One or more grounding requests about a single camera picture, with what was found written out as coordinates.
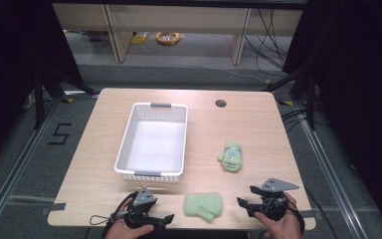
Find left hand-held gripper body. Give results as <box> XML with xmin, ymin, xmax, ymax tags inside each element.
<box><xmin>124</xmin><ymin>185</ymin><xmax>158</xmax><ymax>231</ymax></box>

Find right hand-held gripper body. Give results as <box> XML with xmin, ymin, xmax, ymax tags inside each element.
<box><xmin>259</xmin><ymin>177</ymin><xmax>300</xmax><ymax>222</ymax></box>

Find green patterned mitten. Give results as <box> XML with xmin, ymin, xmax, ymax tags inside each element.
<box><xmin>217</xmin><ymin>140</ymin><xmax>244</xmax><ymax>174</ymax></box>

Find plain green mitten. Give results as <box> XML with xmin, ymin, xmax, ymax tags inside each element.
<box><xmin>183</xmin><ymin>191</ymin><xmax>224</xmax><ymax>223</ymax></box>

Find white plastic basket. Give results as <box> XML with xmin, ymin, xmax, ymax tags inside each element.
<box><xmin>113</xmin><ymin>102</ymin><xmax>189</xmax><ymax>184</ymax></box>

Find person's left hand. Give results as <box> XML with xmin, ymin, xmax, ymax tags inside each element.
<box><xmin>103</xmin><ymin>194</ymin><xmax>155</xmax><ymax>239</ymax></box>

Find person's right hand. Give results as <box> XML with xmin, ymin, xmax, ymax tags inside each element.
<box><xmin>254</xmin><ymin>192</ymin><xmax>305</xmax><ymax>239</ymax></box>

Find black metal stand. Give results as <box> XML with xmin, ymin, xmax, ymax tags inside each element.
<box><xmin>33</xmin><ymin>64</ymin><xmax>100</xmax><ymax>130</ymax></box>
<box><xmin>262</xmin><ymin>68</ymin><xmax>316</xmax><ymax>131</ymax></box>

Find black curtain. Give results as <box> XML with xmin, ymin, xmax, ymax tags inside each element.
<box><xmin>283</xmin><ymin>0</ymin><xmax>382</xmax><ymax>230</ymax></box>
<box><xmin>0</xmin><ymin>0</ymin><xmax>84</xmax><ymax>170</ymax></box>

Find yellow packet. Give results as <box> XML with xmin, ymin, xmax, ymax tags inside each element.
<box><xmin>130</xmin><ymin>31</ymin><xmax>150</xmax><ymax>46</ymax></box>

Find beige wooden shelf unit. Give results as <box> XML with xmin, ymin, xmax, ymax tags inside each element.
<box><xmin>52</xmin><ymin>3</ymin><xmax>304</xmax><ymax>66</ymax></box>

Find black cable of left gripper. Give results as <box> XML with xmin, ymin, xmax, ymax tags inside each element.
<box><xmin>89</xmin><ymin>212</ymin><xmax>128</xmax><ymax>239</ymax></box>

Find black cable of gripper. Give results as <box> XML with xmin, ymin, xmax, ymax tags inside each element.
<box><xmin>89</xmin><ymin>212</ymin><xmax>128</xmax><ymax>239</ymax></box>
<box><xmin>286</xmin><ymin>186</ymin><xmax>334</xmax><ymax>239</ymax></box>

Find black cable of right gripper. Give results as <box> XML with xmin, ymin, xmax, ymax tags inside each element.
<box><xmin>286</xmin><ymin>186</ymin><xmax>334</xmax><ymax>239</ymax></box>

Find aluminium floor rail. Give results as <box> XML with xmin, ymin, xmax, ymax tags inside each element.
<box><xmin>0</xmin><ymin>94</ymin><xmax>64</xmax><ymax>237</ymax></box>
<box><xmin>294</xmin><ymin>101</ymin><xmax>369</xmax><ymax>239</ymax></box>

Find thin white floor cable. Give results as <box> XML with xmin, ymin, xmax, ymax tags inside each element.
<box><xmin>138</xmin><ymin>42</ymin><xmax>271</xmax><ymax>85</ymax></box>

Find black hanging cables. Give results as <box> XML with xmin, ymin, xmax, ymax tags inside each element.
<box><xmin>244</xmin><ymin>8</ymin><xmax>290</xmax><ymax>72</ymax></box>

